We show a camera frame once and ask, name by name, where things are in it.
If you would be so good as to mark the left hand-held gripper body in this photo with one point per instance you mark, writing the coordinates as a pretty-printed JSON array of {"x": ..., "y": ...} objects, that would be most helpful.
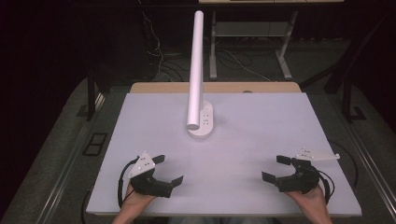
[{"x": 146, "y": 183}]

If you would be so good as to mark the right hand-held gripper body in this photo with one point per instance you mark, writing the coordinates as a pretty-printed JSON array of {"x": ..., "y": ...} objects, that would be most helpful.
[{"x": 300, "y": 180}]

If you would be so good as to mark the person's left hand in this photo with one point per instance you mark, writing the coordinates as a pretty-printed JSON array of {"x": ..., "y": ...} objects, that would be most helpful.
[{"x": 135, "y": 202}]

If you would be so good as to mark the person's right hand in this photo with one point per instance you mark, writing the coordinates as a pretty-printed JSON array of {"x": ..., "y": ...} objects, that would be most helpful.
[{"x": 308, "y": 200}]

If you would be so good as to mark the white table mat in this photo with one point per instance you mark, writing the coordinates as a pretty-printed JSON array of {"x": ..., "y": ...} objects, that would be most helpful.
[{"x": 249, "y": 137}]

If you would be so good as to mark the black metal stand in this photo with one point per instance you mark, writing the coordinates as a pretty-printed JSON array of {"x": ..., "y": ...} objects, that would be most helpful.
[
  {"x": 91, "y": 96},
  {"x": 347, "y": 93}
]

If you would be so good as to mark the white desk lamp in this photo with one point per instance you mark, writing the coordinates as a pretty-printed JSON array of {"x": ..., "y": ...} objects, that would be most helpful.
[{"x": 196, "y": 62}]

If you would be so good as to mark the black floor socket frame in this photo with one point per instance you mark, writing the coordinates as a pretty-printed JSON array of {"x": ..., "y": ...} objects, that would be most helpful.
[{"x": 95, "y": 143}]

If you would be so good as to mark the grey metal-frame desk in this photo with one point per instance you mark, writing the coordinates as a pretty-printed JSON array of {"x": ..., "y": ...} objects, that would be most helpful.
[{"x": 213, "y": 46}]

